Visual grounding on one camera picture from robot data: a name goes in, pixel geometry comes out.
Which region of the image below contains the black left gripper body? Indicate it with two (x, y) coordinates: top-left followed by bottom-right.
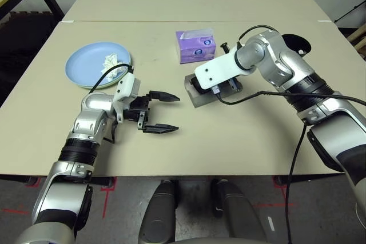
(122, 93), (153, 131)

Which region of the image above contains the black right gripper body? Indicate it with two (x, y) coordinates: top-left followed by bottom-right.
(228, 75), (242, 92)

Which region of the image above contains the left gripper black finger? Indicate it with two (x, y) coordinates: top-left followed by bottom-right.
(141, 123), (180, 135)
(148, 90), (181, 103)

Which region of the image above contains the white tissue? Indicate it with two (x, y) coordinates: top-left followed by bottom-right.
(100, 52), (128, 81)

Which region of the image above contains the blue plastic plate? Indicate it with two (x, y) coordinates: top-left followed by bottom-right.
(65, 41), (132, 89)

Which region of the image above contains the purple tissue box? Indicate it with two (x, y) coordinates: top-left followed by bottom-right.
(175, 28), (217, 65)

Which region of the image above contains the grey open glasses case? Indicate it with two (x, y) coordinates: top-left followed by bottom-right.
(184, 72), (242, 108)

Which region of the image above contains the green plastic plate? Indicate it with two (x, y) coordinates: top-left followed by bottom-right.
(85, 54), (133, 90)

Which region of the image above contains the black plastic cup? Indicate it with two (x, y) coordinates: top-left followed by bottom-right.
(281, 34), (312, 56)

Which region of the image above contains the black table foot bar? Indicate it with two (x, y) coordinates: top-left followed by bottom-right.
(0, 174), (115, 189)
(274, 174), (345, 186)

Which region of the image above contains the grey robot left leg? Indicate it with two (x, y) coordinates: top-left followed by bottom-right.
(138, 181), (180, 244)

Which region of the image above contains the grey robot leg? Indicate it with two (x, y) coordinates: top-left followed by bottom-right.
(138, 181), (180, 244)
(211, 179), (268, 244)

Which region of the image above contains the grey robot right leg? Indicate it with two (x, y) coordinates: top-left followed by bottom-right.
(211, 179), (268, 244)

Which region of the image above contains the beige robot torso cover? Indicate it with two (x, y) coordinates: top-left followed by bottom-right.
(171, 237), (244, 244)

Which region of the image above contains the wooden rack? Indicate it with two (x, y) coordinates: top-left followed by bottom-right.
(347, 23), (366, 56)

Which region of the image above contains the black stand rod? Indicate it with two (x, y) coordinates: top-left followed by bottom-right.
(334, 0), (366, 23)

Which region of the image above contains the black foam floor mat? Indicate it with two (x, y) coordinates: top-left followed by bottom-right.
(0, 11), (58, 56)

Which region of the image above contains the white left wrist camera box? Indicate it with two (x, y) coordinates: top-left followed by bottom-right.
(112, 71), (141, 122)

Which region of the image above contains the black left wrist camera cable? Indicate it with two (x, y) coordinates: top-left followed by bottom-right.
(88, 62), (135, 145)

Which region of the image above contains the thin black hanging cable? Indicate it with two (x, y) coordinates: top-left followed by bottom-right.
(285, 123), (308, 244)

